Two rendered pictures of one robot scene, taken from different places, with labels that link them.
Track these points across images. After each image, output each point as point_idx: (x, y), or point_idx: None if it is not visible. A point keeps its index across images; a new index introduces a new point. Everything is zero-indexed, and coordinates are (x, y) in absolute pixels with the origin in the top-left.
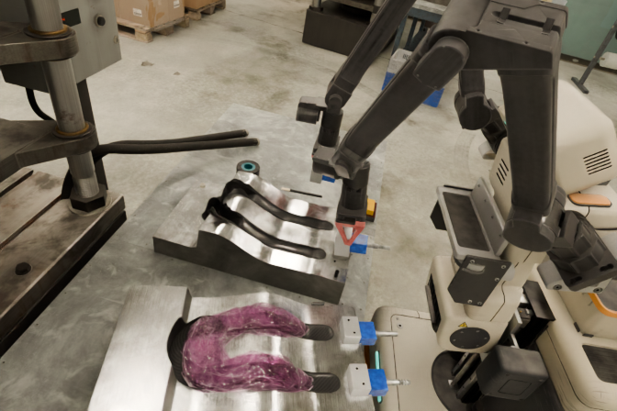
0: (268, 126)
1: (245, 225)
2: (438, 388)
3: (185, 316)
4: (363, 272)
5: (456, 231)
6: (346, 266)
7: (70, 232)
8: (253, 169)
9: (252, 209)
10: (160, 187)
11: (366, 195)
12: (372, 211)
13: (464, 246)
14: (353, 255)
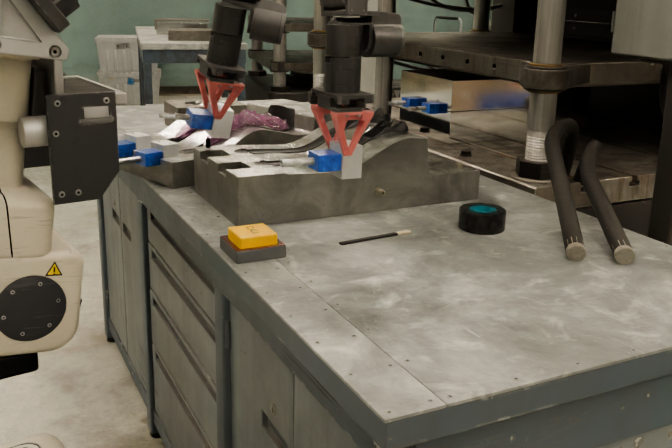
0: (655, 296)
1: None
2: None
3: (298, 123)
4: (188, 211)
5: (81, 81)
6: (205, 161)
7: (494, 167)
8: (470, 209)
9: (351, 134)
10: (519, 191)
11: (214, 66)
12: (230, 227)
13: (69, 78)
14: (215, 216)
